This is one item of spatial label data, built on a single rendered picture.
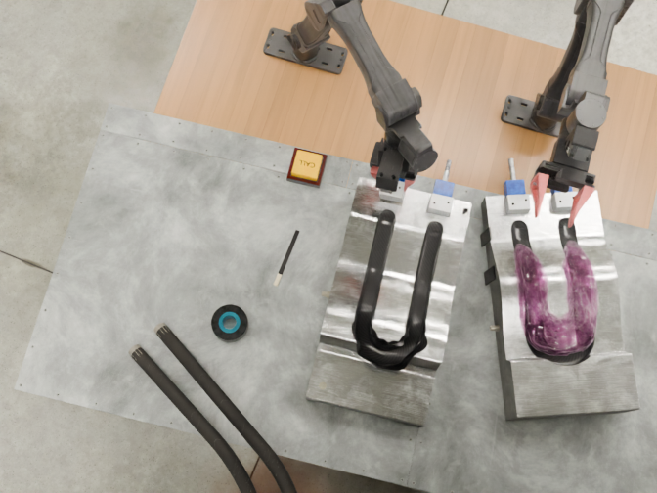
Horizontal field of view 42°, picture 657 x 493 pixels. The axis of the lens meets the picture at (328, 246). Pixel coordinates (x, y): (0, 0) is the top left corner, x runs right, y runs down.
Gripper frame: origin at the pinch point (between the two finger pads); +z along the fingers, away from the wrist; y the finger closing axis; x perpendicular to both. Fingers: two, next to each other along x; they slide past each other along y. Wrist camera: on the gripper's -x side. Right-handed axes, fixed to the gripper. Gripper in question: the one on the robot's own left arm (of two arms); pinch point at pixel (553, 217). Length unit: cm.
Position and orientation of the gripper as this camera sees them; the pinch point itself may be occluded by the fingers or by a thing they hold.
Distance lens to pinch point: 165.7
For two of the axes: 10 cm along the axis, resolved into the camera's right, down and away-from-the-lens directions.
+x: -0.2, 2.3, 9.7
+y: 9.6, 2.8, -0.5
